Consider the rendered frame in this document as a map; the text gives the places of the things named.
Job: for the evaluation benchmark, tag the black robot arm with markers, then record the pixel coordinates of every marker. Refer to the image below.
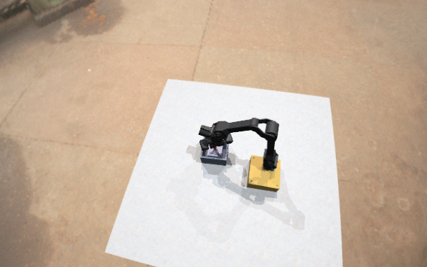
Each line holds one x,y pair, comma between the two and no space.
221,129

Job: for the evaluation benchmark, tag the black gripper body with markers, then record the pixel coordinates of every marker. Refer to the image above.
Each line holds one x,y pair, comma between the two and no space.
204,143

